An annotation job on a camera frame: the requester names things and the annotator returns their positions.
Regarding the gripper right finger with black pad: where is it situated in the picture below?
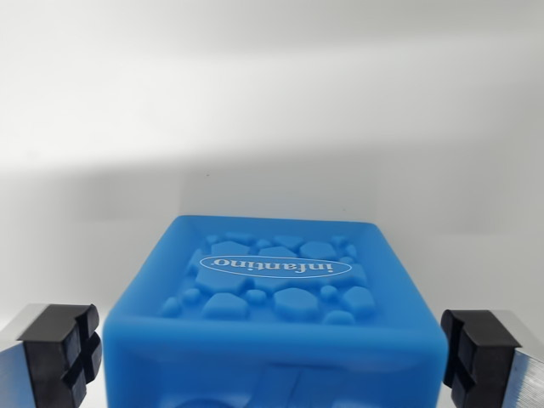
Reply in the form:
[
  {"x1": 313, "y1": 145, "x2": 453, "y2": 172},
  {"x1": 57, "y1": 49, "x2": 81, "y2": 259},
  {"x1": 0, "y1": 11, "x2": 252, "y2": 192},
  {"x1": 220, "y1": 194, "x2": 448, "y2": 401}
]
[{"x1": 437, "y1": 309, "x2": 544, "y2": 408}]

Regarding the blue infantino soft cube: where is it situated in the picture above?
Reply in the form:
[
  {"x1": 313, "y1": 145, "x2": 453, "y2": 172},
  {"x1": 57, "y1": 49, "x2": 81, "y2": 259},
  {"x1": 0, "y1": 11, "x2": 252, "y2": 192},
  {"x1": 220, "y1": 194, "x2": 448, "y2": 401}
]
[{"x1": 103, "y1": 214, "x2": 451, "y2": 408}]

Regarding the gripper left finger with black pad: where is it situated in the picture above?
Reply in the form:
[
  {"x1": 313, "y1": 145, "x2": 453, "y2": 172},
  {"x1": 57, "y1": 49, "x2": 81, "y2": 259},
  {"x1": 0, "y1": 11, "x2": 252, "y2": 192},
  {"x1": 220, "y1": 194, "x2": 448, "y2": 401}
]
[{"x1": 0, "y1": 303, "x2": 104, "y2": 408}]

